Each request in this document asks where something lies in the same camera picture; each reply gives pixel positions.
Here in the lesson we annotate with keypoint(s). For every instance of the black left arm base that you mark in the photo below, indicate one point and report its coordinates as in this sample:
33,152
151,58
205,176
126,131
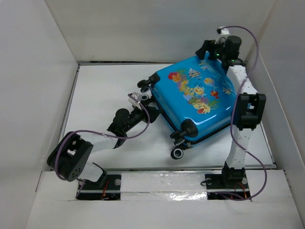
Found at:
110,189

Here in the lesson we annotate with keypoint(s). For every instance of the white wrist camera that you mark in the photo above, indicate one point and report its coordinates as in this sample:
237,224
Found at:
135,99
223,33

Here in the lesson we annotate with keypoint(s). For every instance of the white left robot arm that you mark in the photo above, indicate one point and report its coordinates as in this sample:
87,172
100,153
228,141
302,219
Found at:
70,156

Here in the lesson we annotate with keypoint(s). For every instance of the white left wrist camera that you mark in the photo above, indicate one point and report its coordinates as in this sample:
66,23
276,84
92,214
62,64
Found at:
135,99

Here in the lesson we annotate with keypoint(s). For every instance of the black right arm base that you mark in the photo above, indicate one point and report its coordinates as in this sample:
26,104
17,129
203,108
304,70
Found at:
219,190

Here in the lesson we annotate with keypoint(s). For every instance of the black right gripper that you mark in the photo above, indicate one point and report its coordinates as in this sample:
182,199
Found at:
210,45

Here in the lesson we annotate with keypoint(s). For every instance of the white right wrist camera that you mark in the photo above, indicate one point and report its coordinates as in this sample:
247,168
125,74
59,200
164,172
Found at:
223,33

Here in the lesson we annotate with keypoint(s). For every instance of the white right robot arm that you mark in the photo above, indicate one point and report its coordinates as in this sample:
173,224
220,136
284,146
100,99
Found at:
248,106

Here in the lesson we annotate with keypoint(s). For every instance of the aluminium mounting rail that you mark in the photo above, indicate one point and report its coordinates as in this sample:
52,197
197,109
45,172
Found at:
271,167

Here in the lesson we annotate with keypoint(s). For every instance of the blue hard-shell suitcase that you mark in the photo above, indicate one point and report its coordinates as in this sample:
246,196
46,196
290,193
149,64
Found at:
196,99

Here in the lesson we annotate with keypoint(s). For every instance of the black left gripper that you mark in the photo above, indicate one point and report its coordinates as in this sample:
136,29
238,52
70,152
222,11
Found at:
143,113

